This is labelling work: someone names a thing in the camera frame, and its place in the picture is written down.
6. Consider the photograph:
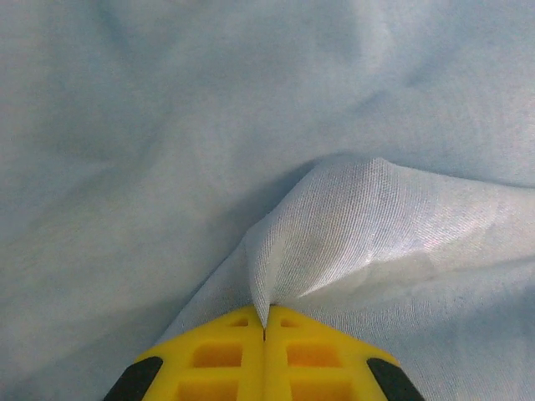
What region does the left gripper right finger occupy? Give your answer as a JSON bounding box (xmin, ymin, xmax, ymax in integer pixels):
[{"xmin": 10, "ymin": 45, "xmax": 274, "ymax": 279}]
[{"xmin": 266, "ymin": 304, "xmax": 427, "ymax": 401}]

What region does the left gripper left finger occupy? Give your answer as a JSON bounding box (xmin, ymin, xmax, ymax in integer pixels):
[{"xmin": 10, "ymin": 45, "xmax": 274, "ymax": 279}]
[{"xmin": 102, "ymin": 304, "xmax": 268, "ymax": 401}]

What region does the light blue long sleeve shirt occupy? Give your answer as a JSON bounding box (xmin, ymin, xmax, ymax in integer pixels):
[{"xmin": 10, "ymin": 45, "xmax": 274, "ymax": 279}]
[{"xmin": 0, "ymin": 0, "xmax": 535, "ymax": 401}]

